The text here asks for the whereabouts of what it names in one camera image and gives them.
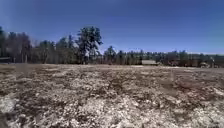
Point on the dry brown grass field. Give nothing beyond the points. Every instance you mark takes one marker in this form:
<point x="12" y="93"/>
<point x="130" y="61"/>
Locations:
<point x="110" y="90"/>

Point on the tall dark pine tree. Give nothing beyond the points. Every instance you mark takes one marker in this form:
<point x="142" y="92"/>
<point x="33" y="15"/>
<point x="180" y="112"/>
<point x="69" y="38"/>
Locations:
<point x="88" y="41"/>

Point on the low grey-roofed building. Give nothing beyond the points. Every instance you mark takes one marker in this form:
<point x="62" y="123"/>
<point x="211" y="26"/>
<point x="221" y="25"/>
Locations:
<point x="149" y="62"/>

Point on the wood of trees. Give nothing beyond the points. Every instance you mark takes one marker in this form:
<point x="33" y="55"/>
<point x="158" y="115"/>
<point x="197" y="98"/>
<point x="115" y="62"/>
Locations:
<point x="50" y="51"/>

